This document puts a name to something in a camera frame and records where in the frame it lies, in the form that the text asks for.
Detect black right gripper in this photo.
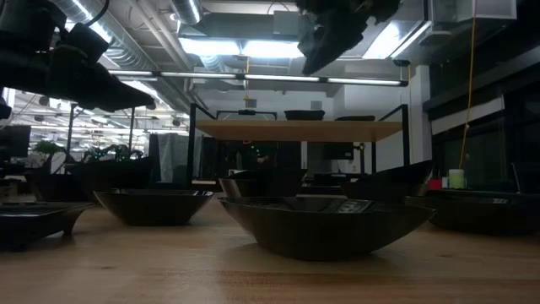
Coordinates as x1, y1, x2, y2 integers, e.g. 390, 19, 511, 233
294, 0, 402, 76

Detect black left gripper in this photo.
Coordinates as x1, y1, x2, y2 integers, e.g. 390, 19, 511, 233
0, 44, 156, 114

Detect black wavy-cornered mini plate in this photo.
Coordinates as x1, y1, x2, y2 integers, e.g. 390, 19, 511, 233
283, 109, 327, 122
340, 160, 435, 200

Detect black leaf-shaped mini plate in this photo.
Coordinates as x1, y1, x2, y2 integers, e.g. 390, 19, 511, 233
218, 195, 437, 262

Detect black square mini plate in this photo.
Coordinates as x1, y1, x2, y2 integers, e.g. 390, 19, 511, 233
0, 201, 96, 253

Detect grey ceiling unit box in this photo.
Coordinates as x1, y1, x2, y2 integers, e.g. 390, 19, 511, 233
272, 10, 301, 37

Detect background robot arms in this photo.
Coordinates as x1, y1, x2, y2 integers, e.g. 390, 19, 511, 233
81, 143, 144, 164

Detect small green background plant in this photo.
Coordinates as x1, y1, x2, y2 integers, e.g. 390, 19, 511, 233
32, 140, 65, 170

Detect grey partition screen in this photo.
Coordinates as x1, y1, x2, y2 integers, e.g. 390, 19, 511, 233
147, 133, 191, 183

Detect long LED light bar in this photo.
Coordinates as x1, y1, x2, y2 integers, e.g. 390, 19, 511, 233
108, 69, 409, 88

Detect wooden shelf with black legs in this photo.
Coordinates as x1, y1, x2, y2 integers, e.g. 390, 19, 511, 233
186, 102, 411, 189

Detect dark computer monitor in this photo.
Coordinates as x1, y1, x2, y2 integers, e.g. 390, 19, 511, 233
0, 124, 32, 160

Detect white ceiling box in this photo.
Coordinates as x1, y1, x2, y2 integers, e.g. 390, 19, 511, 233
429, 0, 518, 24

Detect pale green cup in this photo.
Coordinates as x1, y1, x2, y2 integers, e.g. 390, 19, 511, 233
448, 168, 466, 190

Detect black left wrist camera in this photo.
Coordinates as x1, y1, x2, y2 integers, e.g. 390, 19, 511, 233
58, 21, 111, 65

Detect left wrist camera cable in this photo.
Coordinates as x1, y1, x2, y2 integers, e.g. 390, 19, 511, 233
84, 0, 111, 27

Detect thin yellow hanging cord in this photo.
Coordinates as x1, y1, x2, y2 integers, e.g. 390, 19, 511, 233
243, 57, 251, 101

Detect black wall monitor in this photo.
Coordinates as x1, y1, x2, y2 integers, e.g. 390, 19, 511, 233
322, 141, 355, 161

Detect small silver ceiling duct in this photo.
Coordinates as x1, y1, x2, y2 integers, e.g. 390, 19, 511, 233
170, 0, 203, 25

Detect black camera rig bar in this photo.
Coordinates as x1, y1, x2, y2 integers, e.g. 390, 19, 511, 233
216, 108, 278, 122

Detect yellow hanging cable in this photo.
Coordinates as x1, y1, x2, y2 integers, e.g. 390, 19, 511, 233
457, 0, 478, 171

